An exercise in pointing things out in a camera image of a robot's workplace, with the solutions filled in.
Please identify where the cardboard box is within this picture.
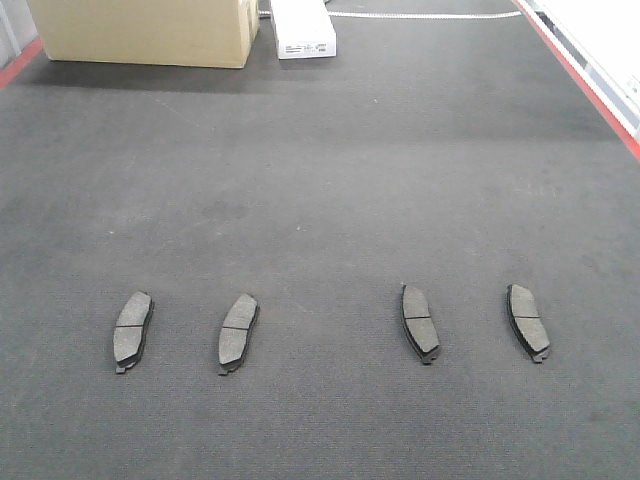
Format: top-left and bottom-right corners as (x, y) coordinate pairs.
(28, 0), (259, 69)

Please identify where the white side panel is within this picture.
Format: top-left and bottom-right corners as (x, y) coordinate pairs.
(525, 1), (639, 140)

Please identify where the brake pad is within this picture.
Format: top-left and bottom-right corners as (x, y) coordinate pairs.
(506, 284), (551, 364)
(113, 291), (154, 374)
(401, 285), (441, 365)
(218, 293), (259, 376)

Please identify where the dark conveyor belt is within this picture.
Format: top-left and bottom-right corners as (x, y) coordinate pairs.
(0, 0), (640, 480)

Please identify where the white flat box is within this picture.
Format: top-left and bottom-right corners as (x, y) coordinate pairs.
(270, 0), (337, 60)

